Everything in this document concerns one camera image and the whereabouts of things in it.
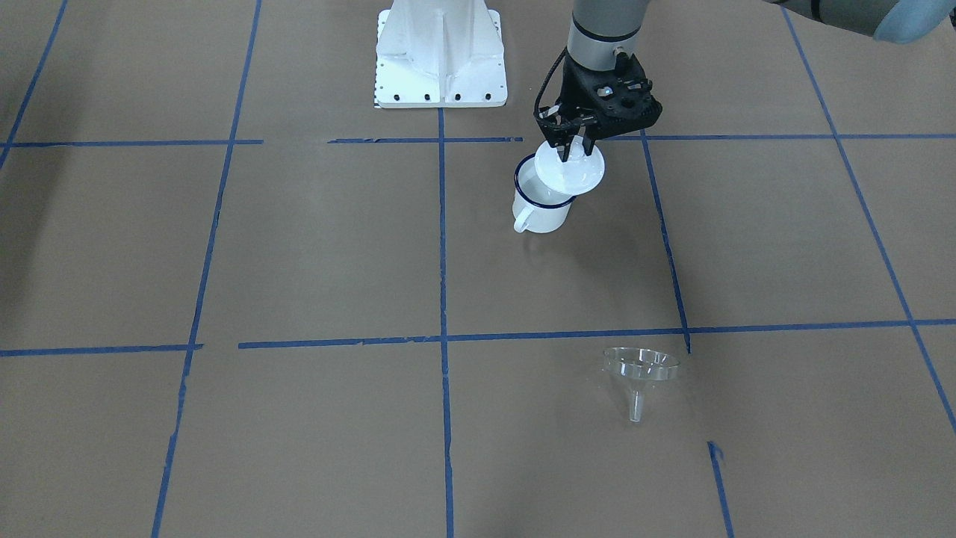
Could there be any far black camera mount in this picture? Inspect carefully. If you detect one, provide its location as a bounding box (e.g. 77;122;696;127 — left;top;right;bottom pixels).
586;48;663;140

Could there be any clear plastic funnel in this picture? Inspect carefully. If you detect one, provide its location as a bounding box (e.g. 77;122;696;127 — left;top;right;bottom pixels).
602;347;682;424

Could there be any white plastic funnel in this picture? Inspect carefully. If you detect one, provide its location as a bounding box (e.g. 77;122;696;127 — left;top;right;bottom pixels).
535;135;606;197

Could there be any white pedestal column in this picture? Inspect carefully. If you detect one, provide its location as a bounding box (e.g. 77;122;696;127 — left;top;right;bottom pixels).
373;1;509;109

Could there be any white enamel mug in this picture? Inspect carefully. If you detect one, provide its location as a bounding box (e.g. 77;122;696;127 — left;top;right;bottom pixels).
512;155;576;234

